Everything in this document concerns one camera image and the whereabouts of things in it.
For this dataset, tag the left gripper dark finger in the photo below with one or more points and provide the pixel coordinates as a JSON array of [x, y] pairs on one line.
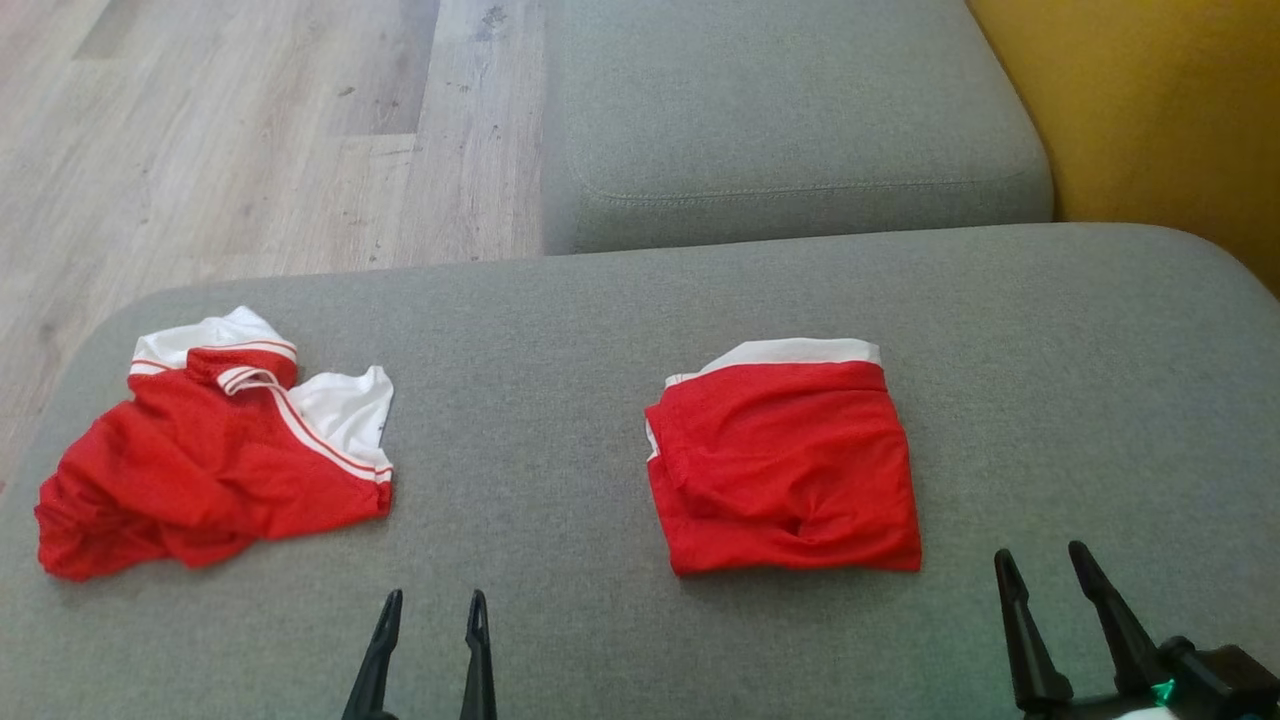
[[479, 670], [375, 670]]

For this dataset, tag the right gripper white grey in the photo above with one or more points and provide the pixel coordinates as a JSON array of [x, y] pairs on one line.
[[1220, 685]]

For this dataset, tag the red basketball jersey white sleeves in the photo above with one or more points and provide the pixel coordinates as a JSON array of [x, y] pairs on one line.
[[200, 470]]

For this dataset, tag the red basketball shorts white band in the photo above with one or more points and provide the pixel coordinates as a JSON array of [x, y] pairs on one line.
[[790, 470]]

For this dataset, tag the large grey sofa seat cushion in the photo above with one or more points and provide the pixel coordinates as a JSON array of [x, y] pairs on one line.
[[550, 400]]

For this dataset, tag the small grey sofa cushion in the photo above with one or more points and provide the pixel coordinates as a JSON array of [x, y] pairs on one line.
[[790, 110]]

